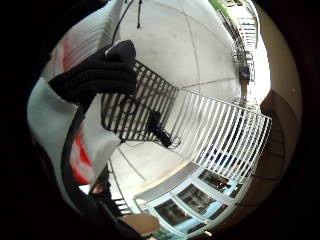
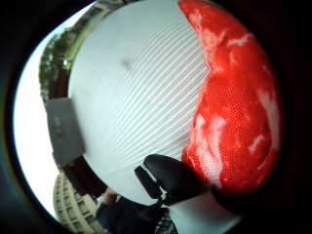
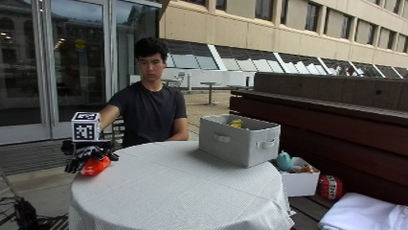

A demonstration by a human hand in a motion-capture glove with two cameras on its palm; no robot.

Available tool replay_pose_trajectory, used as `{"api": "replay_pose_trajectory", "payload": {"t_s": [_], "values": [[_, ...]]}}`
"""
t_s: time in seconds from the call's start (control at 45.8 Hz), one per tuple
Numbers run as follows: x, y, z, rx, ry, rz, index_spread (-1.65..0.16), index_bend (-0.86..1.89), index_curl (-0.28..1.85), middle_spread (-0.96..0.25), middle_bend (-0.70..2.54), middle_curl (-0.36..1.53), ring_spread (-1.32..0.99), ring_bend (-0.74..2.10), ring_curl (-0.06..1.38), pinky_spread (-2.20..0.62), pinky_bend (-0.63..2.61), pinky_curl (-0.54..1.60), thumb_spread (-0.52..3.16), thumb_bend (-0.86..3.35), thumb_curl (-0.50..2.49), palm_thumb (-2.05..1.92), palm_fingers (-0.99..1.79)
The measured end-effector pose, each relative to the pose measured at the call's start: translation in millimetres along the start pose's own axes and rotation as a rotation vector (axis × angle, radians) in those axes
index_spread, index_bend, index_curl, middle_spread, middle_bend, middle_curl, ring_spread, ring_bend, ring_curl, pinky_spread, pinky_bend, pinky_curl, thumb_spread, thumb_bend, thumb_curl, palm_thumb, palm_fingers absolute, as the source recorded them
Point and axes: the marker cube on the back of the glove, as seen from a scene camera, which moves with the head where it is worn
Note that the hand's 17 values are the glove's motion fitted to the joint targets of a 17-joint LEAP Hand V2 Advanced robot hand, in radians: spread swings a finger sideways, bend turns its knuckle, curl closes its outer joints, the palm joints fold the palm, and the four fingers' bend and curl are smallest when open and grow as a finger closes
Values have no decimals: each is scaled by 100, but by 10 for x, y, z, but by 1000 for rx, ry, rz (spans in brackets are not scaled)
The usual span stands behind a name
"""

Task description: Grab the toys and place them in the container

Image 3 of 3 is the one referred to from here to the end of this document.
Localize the red orange soft toy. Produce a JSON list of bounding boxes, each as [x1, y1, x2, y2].
[[78, 155, 112, 177]]

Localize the white marker cube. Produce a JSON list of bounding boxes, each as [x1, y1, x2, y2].
[[70, 111, 102, 143]]

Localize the black metal chair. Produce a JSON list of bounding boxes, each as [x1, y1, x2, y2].
[[100, 116, 127, 151]]

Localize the white tablecloth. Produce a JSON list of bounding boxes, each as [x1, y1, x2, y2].
[[68, 140, 296, 230]]

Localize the the person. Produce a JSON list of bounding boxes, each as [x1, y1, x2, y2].
[[98, 36, 190, 150]]

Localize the glass door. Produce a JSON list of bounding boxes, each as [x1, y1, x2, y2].
[[0, 0, 163, 147]]

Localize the grey outdoor chair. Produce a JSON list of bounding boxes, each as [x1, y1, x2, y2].
[[162, 72, 187, 88]]

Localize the grey fabric storage bin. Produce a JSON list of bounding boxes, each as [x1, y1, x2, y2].
[[198, 114, 282, 169]]

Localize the teal soft toy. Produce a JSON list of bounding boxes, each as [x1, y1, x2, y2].
[[275, 150, 295, 173]]

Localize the white cardboard box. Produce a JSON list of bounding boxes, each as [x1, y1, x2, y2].
[[271, 156, 321, 198]]

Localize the brown soft toy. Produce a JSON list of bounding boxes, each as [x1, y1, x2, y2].
[[290, 164, 319, 174]]

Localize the red white soft toy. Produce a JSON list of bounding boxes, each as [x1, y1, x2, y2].
[[318, 174, 344, 201]]

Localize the dark wooden bench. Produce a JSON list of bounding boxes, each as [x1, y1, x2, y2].
[[228, 72, 408, 230]]

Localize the white cloth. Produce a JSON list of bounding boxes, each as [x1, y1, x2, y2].
[[318, 192, 408, 230]]

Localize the black cables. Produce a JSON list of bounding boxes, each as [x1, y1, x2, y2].
[[0, 195, 69, 230]]

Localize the small round pedestal table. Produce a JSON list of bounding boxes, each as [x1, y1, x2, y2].
[[199, 81, 223, 106]]

